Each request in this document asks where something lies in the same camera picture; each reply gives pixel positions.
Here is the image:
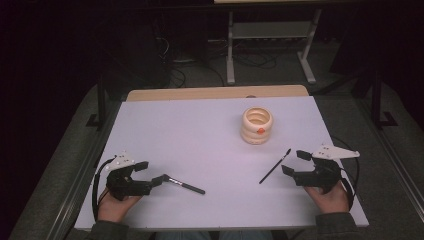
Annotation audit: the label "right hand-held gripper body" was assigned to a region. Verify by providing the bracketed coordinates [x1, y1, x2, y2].
[294, 143, 361, 195]

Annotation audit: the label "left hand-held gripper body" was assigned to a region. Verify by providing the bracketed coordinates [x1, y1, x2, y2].
[105, 150, 153, 202]

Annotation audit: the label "black pen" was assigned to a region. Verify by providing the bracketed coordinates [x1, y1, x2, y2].
[258, 148, 292, 185]

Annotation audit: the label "cream ribbed brush holder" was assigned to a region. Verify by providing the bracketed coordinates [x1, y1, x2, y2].
[240, 106, 274, 146]

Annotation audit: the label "person's left hand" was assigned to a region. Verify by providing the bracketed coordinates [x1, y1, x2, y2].
[97, 188, 143, 224]

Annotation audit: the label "person's right hand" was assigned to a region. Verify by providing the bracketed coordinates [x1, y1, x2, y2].
[303, 181, 351, 215]

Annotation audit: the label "white table cover sheet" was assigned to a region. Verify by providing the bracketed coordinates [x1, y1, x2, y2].
[73, 95, 370, 232]

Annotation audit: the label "black metal stand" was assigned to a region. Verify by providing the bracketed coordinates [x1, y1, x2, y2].
[85, 73, 108, 132]
[370, 69, 400, 130]

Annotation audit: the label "left hand-held gripper black cable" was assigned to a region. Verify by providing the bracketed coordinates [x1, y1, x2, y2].
[92, 157, 116, 222]

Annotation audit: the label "hand-held gripper black cable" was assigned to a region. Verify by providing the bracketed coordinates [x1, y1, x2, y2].
[92, 157, 116, 222]
[330, 135, 362, 212]

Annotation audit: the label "right hand-held gripper black cable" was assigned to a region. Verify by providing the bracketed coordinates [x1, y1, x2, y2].
[330, 135, 362, 212]

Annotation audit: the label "black floor cables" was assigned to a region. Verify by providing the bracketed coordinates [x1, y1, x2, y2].
[232, 49, 278, 70]

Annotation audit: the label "white metal table frame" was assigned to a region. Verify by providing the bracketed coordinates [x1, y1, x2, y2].
[225, 9, 323, 86]

